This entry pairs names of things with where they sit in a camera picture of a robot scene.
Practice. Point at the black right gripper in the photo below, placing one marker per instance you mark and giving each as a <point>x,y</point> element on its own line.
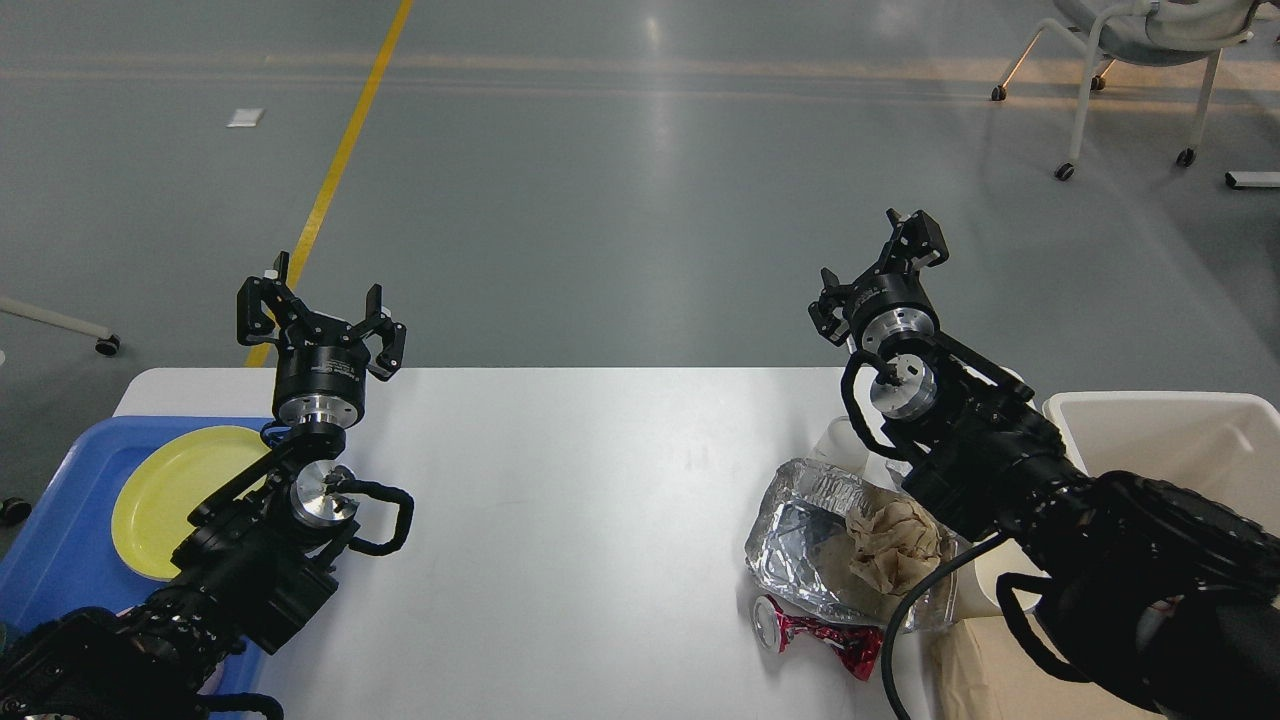
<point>891,298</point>

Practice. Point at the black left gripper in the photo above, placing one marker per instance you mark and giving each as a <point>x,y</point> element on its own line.
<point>316,382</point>

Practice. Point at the yellow plastic plate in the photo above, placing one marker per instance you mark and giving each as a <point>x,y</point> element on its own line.
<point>150,514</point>

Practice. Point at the white paper cup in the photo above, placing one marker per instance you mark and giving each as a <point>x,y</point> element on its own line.
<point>975,583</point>

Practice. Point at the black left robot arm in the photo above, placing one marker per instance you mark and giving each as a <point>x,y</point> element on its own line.
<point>259,561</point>

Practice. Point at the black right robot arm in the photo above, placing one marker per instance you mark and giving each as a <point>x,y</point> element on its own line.
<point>1161,596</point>

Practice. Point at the small clear plastic cup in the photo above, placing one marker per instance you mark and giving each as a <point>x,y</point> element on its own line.
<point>840,446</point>

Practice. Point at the white caster leg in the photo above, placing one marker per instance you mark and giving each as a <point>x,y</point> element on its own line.
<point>107,343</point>

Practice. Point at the crumpled silver foil wrapper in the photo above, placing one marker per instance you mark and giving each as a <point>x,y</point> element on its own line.
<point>798,548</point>

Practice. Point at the crumpled brown paper ball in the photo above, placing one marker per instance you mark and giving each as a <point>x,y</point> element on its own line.
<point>895,547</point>

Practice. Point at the blue plastic tray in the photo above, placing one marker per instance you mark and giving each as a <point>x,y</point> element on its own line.
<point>60,560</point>

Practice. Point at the white office chair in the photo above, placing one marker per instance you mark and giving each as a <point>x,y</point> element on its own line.
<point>1143,34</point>

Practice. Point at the crushed red can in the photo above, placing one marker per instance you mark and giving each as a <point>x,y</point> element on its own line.
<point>857,647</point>

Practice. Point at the beige plastic bin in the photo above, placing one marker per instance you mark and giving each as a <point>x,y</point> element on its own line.
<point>1222,445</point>

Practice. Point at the brown paper bag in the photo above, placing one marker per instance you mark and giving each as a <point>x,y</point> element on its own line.
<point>982,673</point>

